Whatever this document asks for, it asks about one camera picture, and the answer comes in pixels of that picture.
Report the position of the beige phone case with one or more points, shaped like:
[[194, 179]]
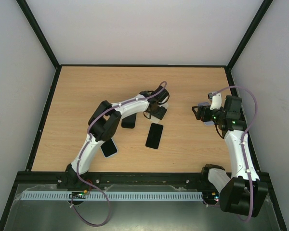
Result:
[[165, 107]]

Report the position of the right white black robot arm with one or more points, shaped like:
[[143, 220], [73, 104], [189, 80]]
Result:
[[243, 192]]

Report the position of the black phone case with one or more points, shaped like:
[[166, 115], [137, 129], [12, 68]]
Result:
[[129, 121]]

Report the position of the black aluminium frame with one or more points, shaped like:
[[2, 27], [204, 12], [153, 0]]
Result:
[[113, 49]]

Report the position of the black phone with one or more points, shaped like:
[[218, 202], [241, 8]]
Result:
[[154, 136]]

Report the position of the light blue slotted cable duct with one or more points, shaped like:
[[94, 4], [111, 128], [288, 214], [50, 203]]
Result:
[[112, 196]]

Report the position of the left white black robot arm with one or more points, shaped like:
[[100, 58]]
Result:
[[103, 125]]

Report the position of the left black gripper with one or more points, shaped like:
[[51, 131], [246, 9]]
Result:
[[160, 114]]

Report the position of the lilac phone case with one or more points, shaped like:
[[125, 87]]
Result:
[[203, 111]]

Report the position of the black mounting rail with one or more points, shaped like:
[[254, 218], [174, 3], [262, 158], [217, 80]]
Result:
[[190, 181]]

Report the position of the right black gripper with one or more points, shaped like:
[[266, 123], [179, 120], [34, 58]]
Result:
[[202, 113]]

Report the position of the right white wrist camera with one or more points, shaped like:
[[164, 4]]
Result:
[[215, 99]]

